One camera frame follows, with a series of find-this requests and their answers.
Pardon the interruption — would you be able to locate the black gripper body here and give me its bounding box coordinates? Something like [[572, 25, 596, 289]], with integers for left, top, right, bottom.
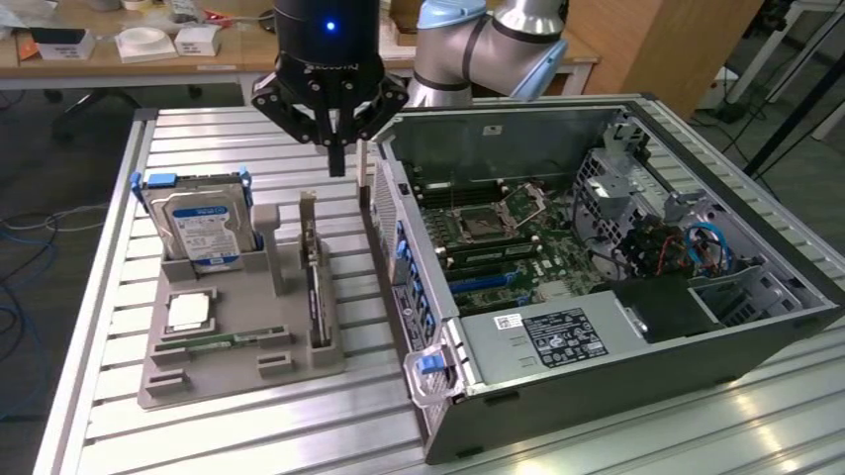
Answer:
[[274, 0, 390, 113]]

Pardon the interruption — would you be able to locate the black graphics card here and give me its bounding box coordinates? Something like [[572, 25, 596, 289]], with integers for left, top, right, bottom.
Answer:
[[297, 191, 331, 348]]

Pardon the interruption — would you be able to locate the white paper booklet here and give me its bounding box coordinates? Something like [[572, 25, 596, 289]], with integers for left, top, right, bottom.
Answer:
[[382, 28, 419, 61]]

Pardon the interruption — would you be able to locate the plain white box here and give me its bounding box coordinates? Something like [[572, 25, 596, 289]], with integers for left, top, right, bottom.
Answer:
[[174, 25, 223, 57]]

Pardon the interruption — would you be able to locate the black RAM slot bank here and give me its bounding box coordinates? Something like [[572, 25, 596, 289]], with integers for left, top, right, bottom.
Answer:
[[415, 178, 505, 208]]

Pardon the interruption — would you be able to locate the white box with round hollow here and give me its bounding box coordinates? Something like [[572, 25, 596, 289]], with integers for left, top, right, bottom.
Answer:
[[112, 28, 182, 64]]

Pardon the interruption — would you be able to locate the hard disk with blue caddy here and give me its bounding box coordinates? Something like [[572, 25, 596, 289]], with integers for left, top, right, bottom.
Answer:
[[130, 167, 257, 274]]

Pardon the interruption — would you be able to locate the CPU socket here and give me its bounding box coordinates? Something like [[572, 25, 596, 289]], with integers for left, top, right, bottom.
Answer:
[[454, 205, 514, 243]]

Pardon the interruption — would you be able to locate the wooden desk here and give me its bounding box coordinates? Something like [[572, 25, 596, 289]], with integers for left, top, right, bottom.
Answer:
[[0, 0, 604, 93]]

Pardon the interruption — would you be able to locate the metal socket cover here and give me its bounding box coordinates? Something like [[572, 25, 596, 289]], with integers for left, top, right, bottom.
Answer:
[[501, 181, 550, 219]]

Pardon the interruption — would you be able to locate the black office chair base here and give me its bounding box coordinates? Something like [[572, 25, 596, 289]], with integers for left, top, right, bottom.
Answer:
[[43, 88, 144, 144]]

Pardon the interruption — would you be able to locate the white box with black top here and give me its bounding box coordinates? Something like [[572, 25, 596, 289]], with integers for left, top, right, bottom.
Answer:
[[30, 28, 98, 61]]

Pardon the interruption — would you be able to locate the blue expansion slot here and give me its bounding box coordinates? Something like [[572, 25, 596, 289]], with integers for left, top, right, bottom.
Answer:
[[450, 273, 525, 295]]

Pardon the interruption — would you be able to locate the metal disk bay cage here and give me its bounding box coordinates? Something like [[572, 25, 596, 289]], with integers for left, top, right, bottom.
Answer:
[[570, 145, 669, 248]]

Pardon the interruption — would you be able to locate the green motherboard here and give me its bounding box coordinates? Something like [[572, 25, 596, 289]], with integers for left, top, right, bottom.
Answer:
[[413, 162, 616, 318]]

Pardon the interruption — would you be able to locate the wooden cabinet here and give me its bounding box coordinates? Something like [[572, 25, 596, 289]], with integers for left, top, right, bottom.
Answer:
[[568, 0, 768, 120]]

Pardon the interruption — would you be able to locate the silver CPU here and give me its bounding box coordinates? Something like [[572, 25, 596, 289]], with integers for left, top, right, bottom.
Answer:
[[164, 294, 214, 333]]

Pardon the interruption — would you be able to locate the green RAM stick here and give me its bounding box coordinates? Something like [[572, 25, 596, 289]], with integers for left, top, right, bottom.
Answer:
[[160, 326, 290, 350]]

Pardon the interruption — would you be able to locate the grey power supply unit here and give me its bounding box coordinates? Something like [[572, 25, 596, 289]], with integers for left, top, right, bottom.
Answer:
[[458, 289, 648, 387]]

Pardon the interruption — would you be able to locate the grey parts rack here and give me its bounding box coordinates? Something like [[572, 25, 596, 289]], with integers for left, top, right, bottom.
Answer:
[[136, 202, 349, 411]]

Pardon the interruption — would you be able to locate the black open PC case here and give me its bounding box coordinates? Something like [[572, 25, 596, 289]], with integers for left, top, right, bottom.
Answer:
[[355, 93, 845, 466]]

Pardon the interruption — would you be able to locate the grey floor cable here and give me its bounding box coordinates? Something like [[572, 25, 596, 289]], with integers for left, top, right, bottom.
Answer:
[[0, 205, 108, 235]]

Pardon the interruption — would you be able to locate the red wire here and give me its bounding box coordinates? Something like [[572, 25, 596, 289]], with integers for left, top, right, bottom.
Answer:
[[660, 235, 692, 271]]

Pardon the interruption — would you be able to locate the blue floor cable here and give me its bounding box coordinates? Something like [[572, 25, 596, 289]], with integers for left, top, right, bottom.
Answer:
[[0, 217, 60, 422]]

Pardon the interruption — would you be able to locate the blue wire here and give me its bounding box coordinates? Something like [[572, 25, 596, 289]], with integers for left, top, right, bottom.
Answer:
[[682, 225, 734, 273]]

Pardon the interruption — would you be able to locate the grey case handle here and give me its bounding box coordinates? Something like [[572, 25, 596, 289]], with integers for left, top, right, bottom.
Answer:
[[402, 352, 461, 408]]

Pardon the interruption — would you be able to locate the white table frame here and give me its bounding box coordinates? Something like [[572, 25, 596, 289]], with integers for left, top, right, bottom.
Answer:
[[729, 0, 845, 141]]

